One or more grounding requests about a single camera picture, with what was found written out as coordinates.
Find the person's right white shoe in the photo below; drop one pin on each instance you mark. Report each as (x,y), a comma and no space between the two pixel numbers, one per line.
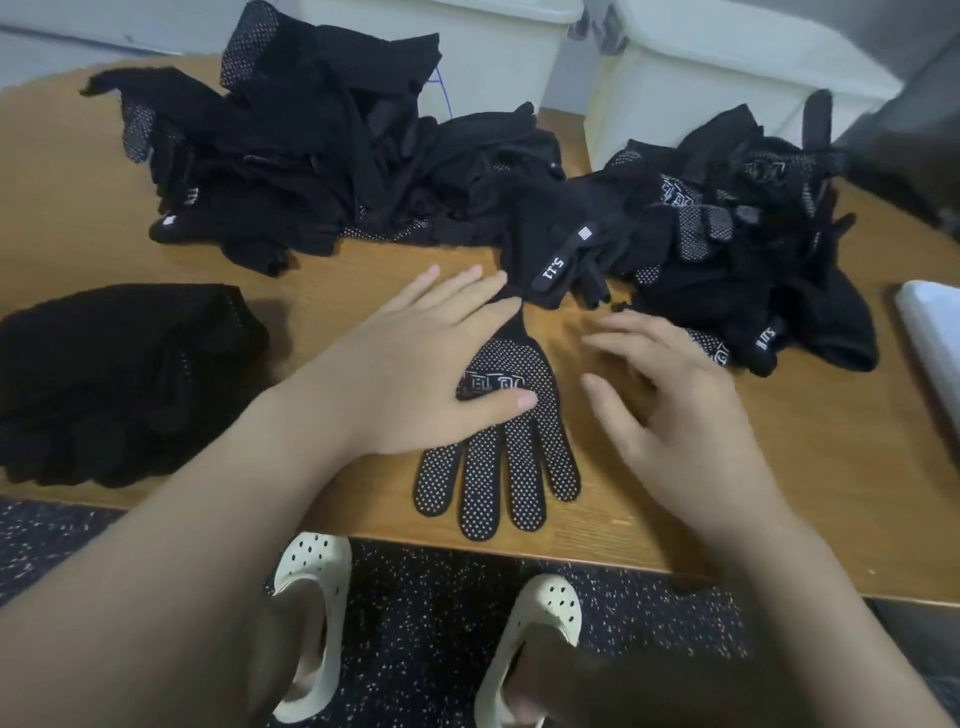
(543,615)

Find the person's left forearm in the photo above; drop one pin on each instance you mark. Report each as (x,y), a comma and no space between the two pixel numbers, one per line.
(135,585)

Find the stack of black gloves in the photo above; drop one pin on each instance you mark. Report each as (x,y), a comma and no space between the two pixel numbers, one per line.
(23,458)

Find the person's left leg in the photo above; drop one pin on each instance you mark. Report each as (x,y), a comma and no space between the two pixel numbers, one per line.
(285,645)

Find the person's right hand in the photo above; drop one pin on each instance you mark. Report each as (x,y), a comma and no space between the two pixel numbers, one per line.
(698,443)

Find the pile of black gloves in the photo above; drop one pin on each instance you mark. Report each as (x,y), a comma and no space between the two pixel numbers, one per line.
(60,468)
(300,150)

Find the black dotted glove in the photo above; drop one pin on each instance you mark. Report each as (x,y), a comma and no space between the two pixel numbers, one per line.
(150,458)
(60,420)
(105,468)
(120,405)
(518,465)
(135,315)
(90,360)

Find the metal rack frame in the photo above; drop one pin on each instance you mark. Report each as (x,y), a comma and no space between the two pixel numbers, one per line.
(915,150)

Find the person's left hand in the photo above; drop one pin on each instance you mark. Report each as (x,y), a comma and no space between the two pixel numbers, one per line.
(398,383)

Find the person's left white shoe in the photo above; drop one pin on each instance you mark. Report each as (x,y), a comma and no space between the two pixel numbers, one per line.
(318,578)

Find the person's white shoe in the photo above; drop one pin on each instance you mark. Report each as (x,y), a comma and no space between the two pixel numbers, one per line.
(543,615)
(318,578)

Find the white plastic bin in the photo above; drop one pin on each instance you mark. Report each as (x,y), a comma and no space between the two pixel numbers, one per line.
(660,90)
(495,60)

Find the white flat tray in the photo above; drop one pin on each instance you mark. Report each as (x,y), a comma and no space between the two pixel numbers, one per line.
(933,345)

